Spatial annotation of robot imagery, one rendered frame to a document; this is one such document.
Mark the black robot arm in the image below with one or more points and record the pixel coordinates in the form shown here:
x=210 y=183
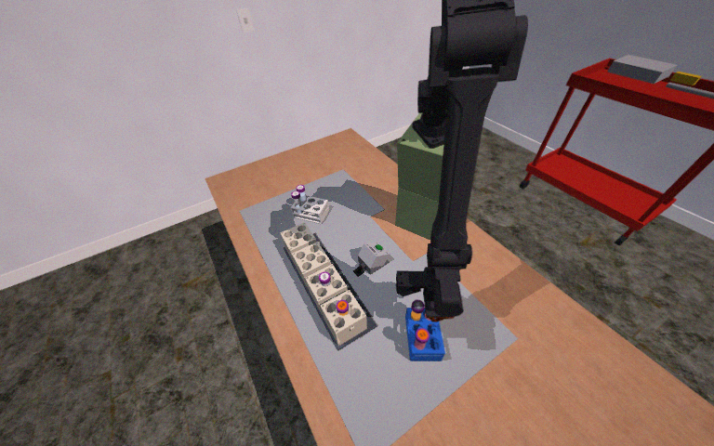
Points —
x=494 y=37

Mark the blue tube rack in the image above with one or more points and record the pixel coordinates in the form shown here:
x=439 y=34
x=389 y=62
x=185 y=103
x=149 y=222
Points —
x=430 y=352

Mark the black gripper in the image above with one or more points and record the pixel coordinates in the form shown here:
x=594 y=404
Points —
x=430 y=313

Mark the beige bucket adapter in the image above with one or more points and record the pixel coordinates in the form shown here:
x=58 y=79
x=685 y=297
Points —
x=351 y=327
x=317 y=260
x=297 y=238
x=322 y=294

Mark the grey flat mat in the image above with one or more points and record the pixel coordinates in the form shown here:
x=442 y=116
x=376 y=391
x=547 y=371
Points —
x=379 y=393

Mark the white tube rack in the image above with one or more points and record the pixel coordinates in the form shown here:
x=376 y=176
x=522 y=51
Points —
x=313 y=212

